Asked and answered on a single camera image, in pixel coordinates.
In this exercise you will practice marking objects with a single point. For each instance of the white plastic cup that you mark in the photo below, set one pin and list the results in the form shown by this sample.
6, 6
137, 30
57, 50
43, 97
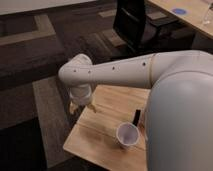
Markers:
127, 135

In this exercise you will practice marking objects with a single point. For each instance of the light wooden background desk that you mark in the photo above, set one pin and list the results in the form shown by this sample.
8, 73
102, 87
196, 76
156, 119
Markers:
196, 10

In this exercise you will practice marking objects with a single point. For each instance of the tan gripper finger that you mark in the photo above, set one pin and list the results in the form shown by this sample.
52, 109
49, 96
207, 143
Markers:
72, 108
92, 107

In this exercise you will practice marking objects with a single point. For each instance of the black office chair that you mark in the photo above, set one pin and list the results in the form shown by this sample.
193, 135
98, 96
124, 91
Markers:
133, 25

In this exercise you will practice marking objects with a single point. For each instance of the blue round disc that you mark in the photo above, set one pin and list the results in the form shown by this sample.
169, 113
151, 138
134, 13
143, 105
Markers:
179, 11

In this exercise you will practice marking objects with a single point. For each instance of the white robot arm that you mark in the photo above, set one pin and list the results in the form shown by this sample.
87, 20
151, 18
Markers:
179, 110

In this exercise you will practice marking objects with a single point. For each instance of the clear glass on desk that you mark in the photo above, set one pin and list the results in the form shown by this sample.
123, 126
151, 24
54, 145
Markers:
208, 17

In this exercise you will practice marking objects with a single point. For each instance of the small black rectangular block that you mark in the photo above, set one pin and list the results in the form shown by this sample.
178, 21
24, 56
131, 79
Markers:
136, 117

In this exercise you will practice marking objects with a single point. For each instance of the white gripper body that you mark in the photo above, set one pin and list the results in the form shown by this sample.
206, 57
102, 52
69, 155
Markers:
81, 95

